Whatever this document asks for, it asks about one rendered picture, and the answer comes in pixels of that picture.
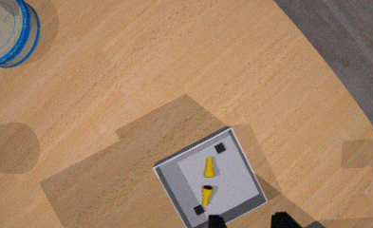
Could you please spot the grey open square box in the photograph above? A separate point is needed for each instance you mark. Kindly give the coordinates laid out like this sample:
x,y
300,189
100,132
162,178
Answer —
x,y
236,188

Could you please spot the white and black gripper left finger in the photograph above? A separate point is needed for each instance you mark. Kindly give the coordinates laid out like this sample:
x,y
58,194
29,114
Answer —
x,y
215,221

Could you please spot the round grey tin with blue rim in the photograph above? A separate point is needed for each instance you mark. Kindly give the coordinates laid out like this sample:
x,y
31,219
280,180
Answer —
x,y
20,31

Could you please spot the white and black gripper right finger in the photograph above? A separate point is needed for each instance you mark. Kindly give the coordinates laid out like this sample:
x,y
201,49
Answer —
x,y
283,220

